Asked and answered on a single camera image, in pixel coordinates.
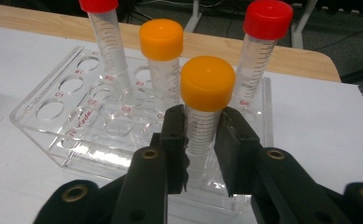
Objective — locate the red cap test tube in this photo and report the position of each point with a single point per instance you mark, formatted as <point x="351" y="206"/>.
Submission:
<point x="268" y="18"/>
<point x="107" y="37"/>

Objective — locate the orange cap test tube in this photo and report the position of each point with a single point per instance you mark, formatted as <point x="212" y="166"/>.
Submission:
<point x="160" y="39"/>
<point x="207" y="84"/>

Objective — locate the clear acrylic test tube rack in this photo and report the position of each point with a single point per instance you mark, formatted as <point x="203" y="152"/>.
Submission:
<point x="86" y="152"/>

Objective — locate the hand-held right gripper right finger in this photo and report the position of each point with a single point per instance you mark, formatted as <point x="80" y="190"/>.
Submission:
<point x="272" y="186"/>

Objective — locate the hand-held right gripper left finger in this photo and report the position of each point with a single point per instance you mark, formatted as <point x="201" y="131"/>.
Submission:
<point x="145" y="186"/>

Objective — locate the white table mat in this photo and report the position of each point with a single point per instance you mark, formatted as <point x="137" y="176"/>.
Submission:
<point x="309" y="124"/>

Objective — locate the black tripod stand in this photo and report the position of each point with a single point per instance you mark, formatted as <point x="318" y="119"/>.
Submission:
<point x="362" y="73"/>

